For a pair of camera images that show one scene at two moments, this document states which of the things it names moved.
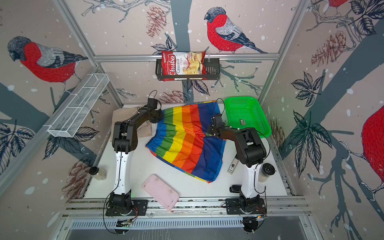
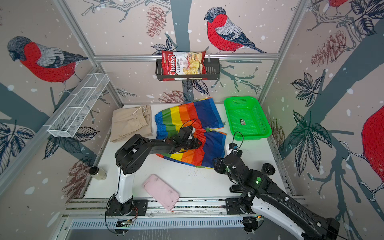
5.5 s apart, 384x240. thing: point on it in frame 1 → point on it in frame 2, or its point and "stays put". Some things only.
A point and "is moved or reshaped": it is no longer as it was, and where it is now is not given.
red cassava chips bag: [183, 63] stays put
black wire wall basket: [212, 72] stays put
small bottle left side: [98, 173] stays put
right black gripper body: [211, 129] → [222, 169]
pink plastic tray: [161, 191] stays put
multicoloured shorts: [180, 139] is moved or reshaped
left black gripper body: [158, 116] → [190, 145]
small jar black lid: [267, 170] stays put
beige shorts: [120, 115] stays put
